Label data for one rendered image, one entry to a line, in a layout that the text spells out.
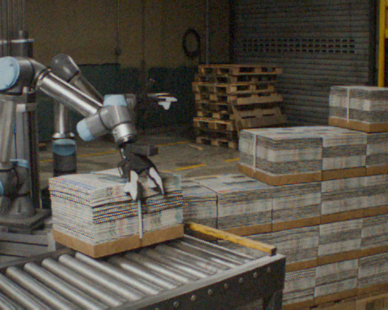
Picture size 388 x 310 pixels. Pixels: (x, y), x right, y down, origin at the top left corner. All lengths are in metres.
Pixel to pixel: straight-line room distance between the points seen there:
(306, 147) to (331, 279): 0.76
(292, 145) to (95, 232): 1.26
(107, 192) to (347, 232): 1.62
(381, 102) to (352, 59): 7.00
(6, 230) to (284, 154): 1.33
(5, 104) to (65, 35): 7.66
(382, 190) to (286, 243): 0.66
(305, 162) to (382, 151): 0.50
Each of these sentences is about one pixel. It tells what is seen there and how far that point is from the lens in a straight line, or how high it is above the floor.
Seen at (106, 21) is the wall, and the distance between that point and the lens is 10.18.
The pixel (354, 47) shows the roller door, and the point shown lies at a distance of 10.07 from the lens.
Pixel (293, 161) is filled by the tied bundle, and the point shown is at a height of 0.95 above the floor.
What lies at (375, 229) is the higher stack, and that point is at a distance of 3.23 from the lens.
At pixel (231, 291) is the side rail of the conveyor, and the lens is 1.76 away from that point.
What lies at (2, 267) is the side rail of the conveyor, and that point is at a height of 0.80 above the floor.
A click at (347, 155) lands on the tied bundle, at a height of 0.95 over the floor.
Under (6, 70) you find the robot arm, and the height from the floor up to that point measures 1.41.
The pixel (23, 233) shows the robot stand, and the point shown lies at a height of 0.76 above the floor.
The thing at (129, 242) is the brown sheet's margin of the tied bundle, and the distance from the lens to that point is 1.93.
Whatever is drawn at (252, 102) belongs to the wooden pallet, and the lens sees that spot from 9.12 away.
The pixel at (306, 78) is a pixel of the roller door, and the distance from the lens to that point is 10.67.
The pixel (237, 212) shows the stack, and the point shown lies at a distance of 2.72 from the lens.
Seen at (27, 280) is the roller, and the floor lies 0.80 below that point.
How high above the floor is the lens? 1.44
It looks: 10 degrees down
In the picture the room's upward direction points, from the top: straight up
